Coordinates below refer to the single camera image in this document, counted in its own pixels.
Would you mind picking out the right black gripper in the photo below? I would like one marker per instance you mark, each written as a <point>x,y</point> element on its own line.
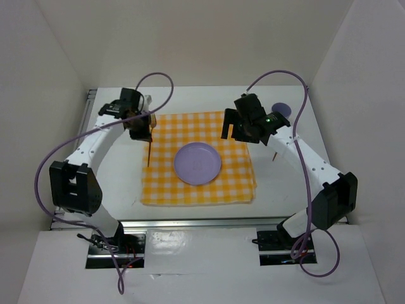
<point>230,116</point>

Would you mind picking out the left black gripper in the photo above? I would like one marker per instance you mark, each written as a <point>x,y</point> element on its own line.
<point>143,135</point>

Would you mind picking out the copper fork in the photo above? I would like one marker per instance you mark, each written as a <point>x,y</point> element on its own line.
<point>152,125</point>

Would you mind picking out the lavender cup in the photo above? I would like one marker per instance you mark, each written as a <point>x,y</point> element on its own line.
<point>282,108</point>

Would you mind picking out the lavender plate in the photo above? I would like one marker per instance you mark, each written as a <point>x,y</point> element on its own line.
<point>197,163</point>

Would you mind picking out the yellow checkered cloth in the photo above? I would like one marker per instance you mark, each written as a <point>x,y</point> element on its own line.
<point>236,182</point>

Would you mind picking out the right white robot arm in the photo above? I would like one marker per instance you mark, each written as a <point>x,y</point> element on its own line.
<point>333,194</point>

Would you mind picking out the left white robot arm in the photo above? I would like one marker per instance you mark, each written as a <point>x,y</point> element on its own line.
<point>74,186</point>

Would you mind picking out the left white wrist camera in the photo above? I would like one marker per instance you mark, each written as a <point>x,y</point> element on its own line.
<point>145,103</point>

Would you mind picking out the aluminium front rail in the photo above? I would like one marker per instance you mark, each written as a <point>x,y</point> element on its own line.
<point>201,223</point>

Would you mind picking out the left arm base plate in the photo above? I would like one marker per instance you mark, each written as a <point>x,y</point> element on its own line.
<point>130,254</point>

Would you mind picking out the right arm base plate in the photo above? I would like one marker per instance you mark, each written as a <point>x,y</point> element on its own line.
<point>275,248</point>

